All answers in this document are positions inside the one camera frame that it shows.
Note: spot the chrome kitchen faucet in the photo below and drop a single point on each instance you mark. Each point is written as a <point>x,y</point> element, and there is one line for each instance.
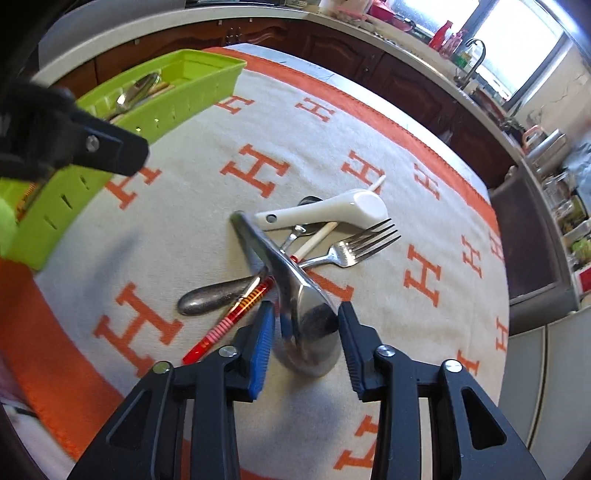
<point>470,59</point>

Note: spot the steel electric kettle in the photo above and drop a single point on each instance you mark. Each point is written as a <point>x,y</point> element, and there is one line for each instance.
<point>550,153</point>

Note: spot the silver metal fork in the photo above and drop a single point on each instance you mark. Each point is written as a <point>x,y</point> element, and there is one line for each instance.
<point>357,247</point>

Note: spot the pink soap bottle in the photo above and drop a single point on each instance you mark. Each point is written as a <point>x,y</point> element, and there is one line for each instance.
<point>452,43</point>

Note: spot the red spray bottle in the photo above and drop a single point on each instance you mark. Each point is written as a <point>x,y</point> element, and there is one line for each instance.
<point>439,37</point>

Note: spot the long silver metal spoon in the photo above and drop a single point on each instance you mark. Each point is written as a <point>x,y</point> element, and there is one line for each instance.
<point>134,94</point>

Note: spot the large steel ladle spoon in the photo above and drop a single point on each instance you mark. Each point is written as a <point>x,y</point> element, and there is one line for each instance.
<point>308,342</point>

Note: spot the white ceramic spoon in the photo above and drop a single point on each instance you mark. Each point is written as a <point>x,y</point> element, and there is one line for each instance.
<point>357,207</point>

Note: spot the green plastic utensil tray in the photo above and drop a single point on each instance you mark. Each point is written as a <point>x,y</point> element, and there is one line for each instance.
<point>34,218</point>

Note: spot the grey metal side cabinet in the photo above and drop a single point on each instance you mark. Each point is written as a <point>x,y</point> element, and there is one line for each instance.
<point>541,288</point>

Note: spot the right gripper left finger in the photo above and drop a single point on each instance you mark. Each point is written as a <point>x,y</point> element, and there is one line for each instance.
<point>143,437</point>

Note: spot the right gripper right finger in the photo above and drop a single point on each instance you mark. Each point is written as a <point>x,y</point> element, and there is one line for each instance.
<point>471,438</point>

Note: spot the small silver spoon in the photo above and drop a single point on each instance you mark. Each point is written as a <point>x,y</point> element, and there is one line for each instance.
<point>304,230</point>

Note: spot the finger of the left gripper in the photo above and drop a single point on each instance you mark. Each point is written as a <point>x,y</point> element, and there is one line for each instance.
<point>106,147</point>

